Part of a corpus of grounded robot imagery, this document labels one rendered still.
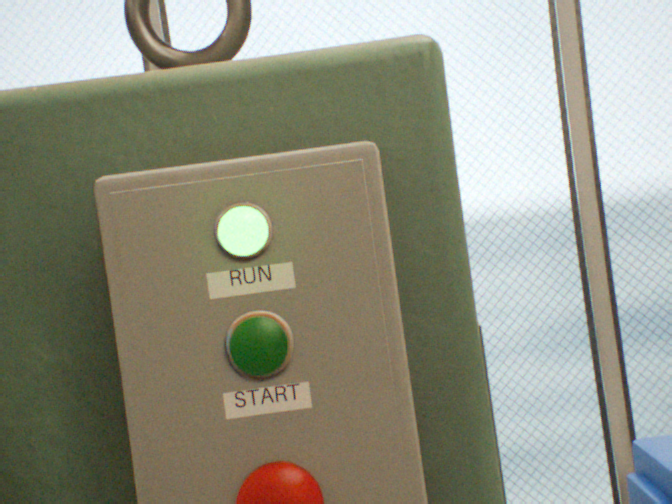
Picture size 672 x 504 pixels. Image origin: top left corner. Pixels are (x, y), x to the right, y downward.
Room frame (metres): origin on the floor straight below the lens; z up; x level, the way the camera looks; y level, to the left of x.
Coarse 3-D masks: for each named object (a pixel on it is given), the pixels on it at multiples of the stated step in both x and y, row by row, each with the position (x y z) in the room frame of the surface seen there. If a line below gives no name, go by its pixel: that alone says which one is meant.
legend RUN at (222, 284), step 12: (276, 264) 0.44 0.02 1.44; (288, 264) 0.44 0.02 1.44; (216, 276) 0.44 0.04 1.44; (228, 276) 0.44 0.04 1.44; (240, 276) 0.44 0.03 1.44; (252, 276) 0.44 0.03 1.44; (264, 276) 0.44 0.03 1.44; (276, 276) 0.44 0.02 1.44; (288, 276) 0.44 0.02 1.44; (216, 288) 0.44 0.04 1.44; (228, 288) 0.44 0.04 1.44; (240, 288) 0.44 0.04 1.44; (252, 288) 0.44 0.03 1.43; (264, 288) 0.44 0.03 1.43; (276, 288) 0.44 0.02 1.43
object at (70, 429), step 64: (256, 64) 0.51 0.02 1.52; (320, 64) 0.50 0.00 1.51; (384, 64) 0.50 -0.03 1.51; (0, 128) 0.51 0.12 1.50; (64, 128) 0.51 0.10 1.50; (128, 128) 0.51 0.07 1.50; (192, 128) 0.51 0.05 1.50; (256, 128) 0.50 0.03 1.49; (320, 128) 0.50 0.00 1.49; (384, 128) 0.50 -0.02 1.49; (448, 128) 0.50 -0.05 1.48; (0, 192) 0.51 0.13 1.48; (64, 192) 0.51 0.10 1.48; (384, 192) 0.50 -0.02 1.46; (448, 192) 0.50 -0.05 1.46; (0, 256) 0.51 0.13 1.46; (64, 256) 0.51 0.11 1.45; (448, 256) 0.50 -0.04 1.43; (0, 320) 0.51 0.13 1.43; (64, 320) 0.51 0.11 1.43; (448, 320) 0.50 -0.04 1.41; (0, 384) 0.51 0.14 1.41; (64, 384) 0.51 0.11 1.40; (448, 384) 0.50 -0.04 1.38; (0, 448) 0.51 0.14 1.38; (64, 448) 0.51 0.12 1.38; (128, 448) 0.51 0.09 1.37; (448, 448) 0.50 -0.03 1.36
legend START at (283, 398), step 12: (300, 384) 0.44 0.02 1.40; (228, 396) 0.44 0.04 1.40; (240, 396) 0.44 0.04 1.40; (252, 396) 0.44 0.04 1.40; (264, 396) 0.44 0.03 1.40; (276, 396) 0.44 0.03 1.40; (288, 396) 0.44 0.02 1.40; (300, 396) 0.44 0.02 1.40; (228, 408) 0.44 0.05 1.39; (240, 408) 0.44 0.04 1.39; (252, 408) 0.44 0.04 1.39; (264, 408) 0.44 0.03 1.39; (276, 408) 0.44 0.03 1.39; (288, 408) 0.44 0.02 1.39; (300, 408) 0.44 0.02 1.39
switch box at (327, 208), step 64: (128, 192) 0.44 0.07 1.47; (192, 192) 0.44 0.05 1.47; (256, 192) 0.44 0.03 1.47; (320, 192) 0.44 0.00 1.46; (128, 256) 0.44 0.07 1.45; (192, 256) 0.44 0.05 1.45; (320, 256) 0.44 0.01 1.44; (384, 256) 0.44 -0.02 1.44; (128, 320) 0.44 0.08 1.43; (192, 320) 0.44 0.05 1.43; (320, 320) 0.44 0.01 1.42; (384, 320) 0.44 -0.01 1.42; (128, 384) 0.45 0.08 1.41; (192, 384) 0.44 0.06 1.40; (256, 384) 0.44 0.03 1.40; (320, 384) 0.44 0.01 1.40; (384, 384) 0.44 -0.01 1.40; (192, 448) 0.44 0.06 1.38; (256, 448) 0.44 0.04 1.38; (320, 448) 0.44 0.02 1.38; (384, 448) 0.44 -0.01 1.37
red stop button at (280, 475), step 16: (272, 464) 0.44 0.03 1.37; (288, 464) 0.44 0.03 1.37; (256, 480) 0.43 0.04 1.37; (272, 480) 0.43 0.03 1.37; (288, 480) 0.43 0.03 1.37; (304, 480) 0.43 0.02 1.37; (240, 496) 0.44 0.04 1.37; (256, 496) 0.43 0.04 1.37; (272, 496) 0.43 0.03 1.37; (288, 496) 0.43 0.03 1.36; (304, 496) 0.43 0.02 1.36; (320, 496) 0.43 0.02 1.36
